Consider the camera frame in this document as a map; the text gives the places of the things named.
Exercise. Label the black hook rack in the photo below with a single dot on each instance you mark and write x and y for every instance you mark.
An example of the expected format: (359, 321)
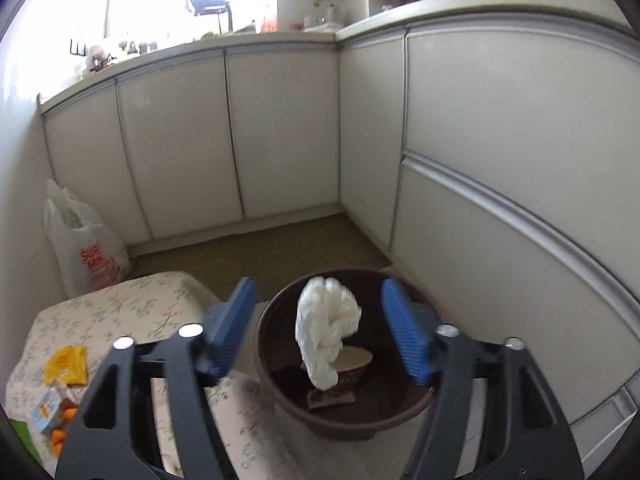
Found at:
(77, 47)

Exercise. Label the red bottle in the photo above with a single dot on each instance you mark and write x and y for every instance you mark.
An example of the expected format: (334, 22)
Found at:
(269, 22)

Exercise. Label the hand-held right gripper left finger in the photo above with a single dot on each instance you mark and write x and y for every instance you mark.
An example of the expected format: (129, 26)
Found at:
(230, 330)

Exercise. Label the green snack bag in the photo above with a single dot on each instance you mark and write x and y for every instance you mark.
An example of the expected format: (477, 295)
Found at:
(20, 435)

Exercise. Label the white kitchen cabinet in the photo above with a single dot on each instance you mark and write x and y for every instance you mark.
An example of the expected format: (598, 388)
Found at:
(280, 135)

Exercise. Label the white tissue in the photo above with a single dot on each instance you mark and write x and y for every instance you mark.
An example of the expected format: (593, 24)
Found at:
(325, 320)

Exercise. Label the glass jars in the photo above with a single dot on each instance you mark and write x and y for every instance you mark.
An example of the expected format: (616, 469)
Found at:
(325, 17)

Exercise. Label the yellow snack packet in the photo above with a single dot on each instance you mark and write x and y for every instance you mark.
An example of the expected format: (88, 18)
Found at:
(65, 362)

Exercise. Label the red instant noodle cup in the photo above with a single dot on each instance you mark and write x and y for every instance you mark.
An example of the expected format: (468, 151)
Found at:
(355, 360)

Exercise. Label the brown plastic bin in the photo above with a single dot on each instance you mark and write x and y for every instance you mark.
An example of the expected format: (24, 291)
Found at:
(370, 410)

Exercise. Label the row of small windowsill ornaments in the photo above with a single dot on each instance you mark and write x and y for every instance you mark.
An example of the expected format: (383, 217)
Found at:
(125, 50)

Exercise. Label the blue black countertop appliance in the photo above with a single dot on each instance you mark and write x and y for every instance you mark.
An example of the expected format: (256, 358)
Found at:
(210, 7)

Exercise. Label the white plastic shopping bag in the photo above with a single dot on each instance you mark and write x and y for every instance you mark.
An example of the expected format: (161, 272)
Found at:
(85, 250)

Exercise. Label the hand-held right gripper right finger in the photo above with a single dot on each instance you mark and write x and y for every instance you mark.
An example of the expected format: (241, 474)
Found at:
(405, 335)

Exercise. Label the floral tablecloth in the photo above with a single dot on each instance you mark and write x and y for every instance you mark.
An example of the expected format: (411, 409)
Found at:
(125, 305)

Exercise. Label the light blue drink carton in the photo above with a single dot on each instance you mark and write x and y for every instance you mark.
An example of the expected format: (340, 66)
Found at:
(47, 405)

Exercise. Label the orange peel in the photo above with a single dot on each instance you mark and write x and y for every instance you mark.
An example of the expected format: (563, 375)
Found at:
(59, 442)
(70, 414)

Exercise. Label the white countertop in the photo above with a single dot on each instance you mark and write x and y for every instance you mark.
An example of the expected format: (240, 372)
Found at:
(450, 7)

